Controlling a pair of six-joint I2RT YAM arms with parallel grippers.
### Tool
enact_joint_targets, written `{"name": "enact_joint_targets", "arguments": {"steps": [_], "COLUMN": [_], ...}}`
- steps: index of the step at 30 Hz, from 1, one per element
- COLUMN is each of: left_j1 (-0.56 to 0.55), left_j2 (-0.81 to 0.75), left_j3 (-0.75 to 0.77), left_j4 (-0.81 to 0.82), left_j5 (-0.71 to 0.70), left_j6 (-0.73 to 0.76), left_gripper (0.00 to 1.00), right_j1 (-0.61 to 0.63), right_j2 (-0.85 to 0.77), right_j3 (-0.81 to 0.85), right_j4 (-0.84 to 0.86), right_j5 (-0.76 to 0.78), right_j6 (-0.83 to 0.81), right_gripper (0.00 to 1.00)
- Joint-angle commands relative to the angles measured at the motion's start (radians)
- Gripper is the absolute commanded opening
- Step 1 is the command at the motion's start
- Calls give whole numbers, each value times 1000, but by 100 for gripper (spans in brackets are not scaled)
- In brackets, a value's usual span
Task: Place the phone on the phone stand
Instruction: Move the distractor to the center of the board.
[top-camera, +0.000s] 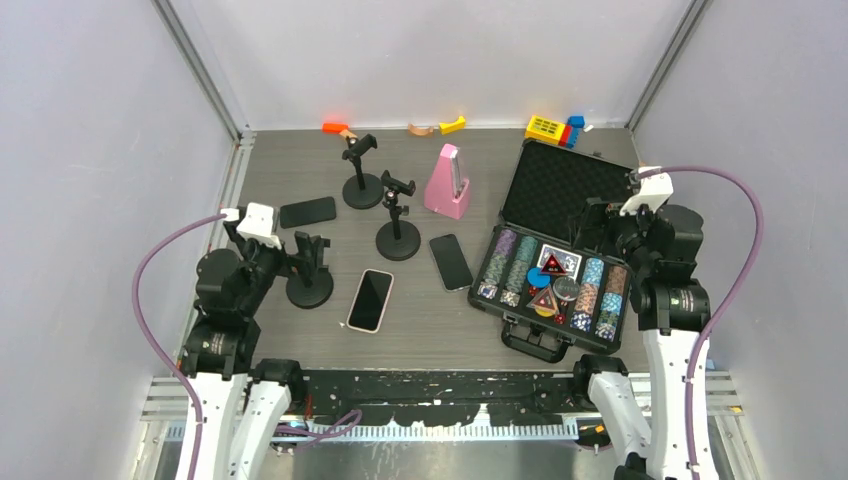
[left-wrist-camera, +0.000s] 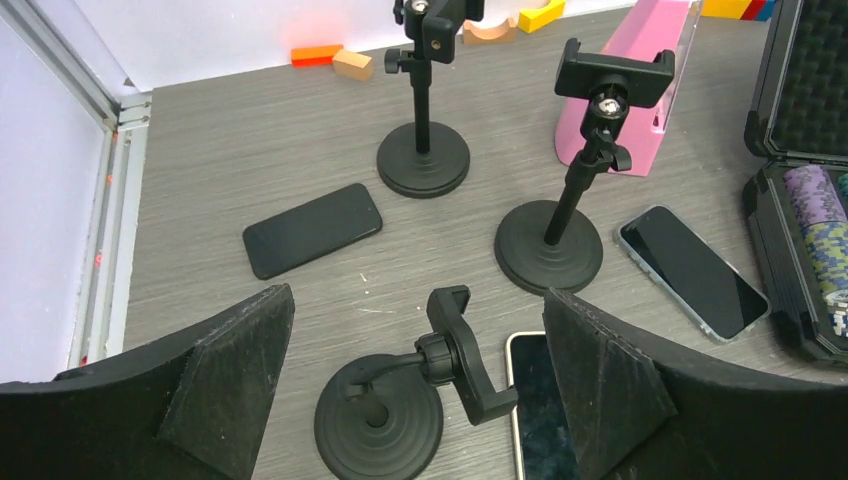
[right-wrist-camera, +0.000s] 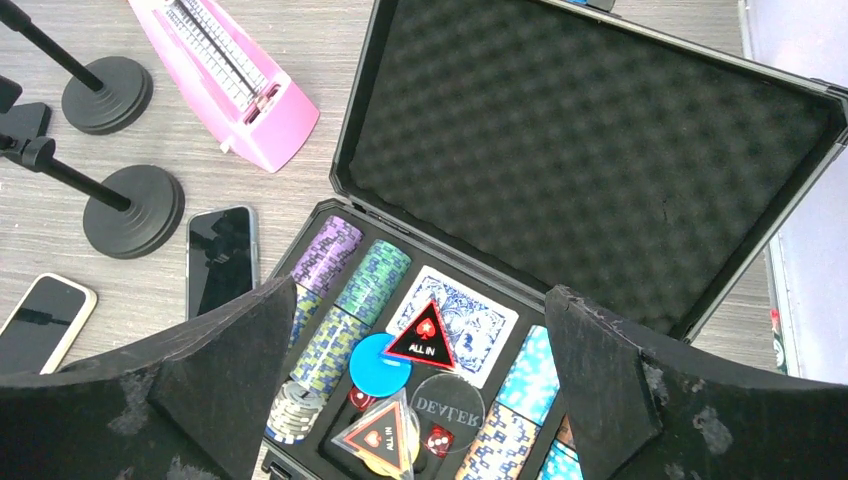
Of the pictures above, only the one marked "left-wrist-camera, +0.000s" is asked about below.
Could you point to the smartphone with clear case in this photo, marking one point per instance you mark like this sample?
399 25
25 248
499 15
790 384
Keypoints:
710 292

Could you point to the orange wooden block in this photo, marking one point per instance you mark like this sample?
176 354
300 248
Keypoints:
303 57

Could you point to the tan wooden block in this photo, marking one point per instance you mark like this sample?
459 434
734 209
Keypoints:
353 65

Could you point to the smartphone with cream case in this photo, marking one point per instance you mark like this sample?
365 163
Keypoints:
542 445

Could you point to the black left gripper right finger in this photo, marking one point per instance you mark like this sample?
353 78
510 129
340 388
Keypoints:
639 406

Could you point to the black foam-lined case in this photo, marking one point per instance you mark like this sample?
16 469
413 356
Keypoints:
798 117

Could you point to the yellow arch block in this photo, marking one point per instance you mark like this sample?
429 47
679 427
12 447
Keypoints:
531 20

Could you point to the purple poker chip stack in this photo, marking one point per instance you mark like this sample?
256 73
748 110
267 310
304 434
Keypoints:
813 196

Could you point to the black smartphone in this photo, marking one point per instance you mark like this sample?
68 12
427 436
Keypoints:
310 231

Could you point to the red toy brick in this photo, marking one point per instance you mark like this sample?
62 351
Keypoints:
751 10

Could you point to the tan arch block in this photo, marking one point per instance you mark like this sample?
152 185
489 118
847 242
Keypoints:
505 32

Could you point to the yellow toy brick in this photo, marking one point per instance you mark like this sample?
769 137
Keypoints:
729 9

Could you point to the pink wedge stand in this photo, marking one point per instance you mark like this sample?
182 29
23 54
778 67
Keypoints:
649 27

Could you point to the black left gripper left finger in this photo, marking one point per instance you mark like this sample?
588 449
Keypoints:
193 404

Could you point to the black phone stand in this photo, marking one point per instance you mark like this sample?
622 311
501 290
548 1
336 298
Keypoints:
380 416
545 244
425 159

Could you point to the blue-green poker chip stack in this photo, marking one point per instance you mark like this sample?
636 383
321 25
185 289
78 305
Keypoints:
826 245

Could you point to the blue toy brick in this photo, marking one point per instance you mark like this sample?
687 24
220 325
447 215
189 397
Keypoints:
765 11

